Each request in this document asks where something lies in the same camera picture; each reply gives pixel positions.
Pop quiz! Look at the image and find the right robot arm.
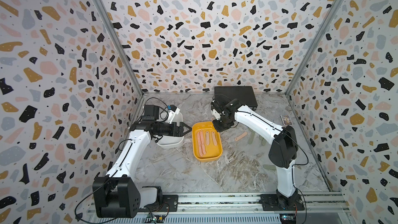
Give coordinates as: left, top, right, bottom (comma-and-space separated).
211, 99, 309, 209

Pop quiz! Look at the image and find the yellow plastic bin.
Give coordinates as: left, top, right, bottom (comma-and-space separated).
192, 121, 223, 162

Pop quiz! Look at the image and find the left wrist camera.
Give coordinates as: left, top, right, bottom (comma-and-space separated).
166, 105, 183, 123

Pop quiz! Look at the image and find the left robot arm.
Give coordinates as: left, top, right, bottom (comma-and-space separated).
87, 102, 192, 222

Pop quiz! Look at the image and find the white plastic bin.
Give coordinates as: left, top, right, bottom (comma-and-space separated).
155, 110, 184, 149

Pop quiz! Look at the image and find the long pink sheathed knife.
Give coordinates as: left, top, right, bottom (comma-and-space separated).
197, 132, 203, 157

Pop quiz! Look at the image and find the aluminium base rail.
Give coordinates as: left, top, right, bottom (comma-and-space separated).
86, 192, 352, 224

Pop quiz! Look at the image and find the pink folding knife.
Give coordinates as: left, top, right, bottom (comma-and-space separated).
205, 131, 210, 146
235, 132, 248, 142
211, 132, 218, 146

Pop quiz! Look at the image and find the black ribbed briefcase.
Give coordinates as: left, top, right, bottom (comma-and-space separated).
214, 86, 258, 111

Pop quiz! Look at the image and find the playing card box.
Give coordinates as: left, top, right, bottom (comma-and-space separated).
280, 115, 293, 125

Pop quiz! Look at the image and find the green knife near arm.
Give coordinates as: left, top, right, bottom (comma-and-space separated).
263, 164, 276, 171

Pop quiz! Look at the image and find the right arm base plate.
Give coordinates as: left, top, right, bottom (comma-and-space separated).
259, 194, 305, 211

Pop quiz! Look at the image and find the green folding knife middle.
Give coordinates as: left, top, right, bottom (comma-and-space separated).
248, 132, 256, 145

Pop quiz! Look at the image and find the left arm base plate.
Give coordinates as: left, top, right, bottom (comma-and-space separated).
138, 195, 179, 213

